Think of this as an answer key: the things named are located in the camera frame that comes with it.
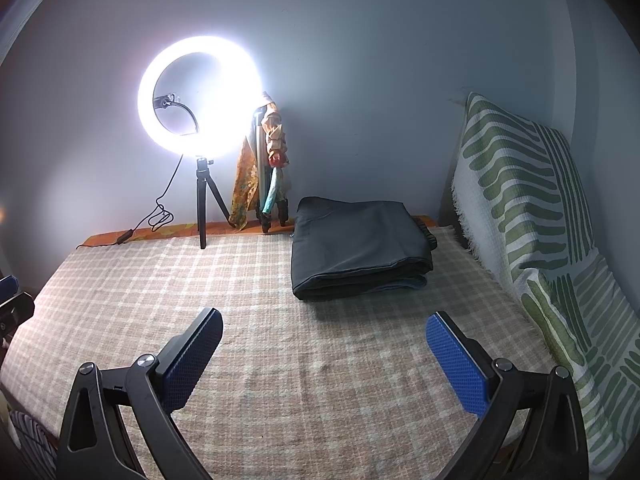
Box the black ring light tripod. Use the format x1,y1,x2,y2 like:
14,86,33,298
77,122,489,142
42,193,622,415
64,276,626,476
195,156,236,251

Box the black power cable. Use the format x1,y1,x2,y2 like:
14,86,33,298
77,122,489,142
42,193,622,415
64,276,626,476
75,152,183,250

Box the striped cloth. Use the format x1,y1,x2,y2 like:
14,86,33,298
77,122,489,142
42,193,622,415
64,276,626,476
7,409,58,480

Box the white green patterned blanket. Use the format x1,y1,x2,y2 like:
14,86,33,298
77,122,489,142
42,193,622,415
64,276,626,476
451,91,640,476

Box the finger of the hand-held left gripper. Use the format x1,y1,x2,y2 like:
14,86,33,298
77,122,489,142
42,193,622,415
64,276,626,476
0,274,35,333

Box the white ring light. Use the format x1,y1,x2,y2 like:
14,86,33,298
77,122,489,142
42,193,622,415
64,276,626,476
137,35,266,157

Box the beige plaid blanket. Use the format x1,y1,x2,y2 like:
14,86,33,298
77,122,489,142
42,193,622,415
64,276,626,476
0,225,556,480

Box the folded blue cloth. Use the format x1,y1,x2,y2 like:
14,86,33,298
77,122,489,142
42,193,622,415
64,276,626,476
350,274,430,293

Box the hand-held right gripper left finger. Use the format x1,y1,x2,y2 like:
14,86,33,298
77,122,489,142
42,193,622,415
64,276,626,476
56,307,224,480

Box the black pants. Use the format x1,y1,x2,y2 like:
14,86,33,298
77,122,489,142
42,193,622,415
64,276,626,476
291,196,438,302

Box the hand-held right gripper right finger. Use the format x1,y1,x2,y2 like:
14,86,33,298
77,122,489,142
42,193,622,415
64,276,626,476
425,310,590,480

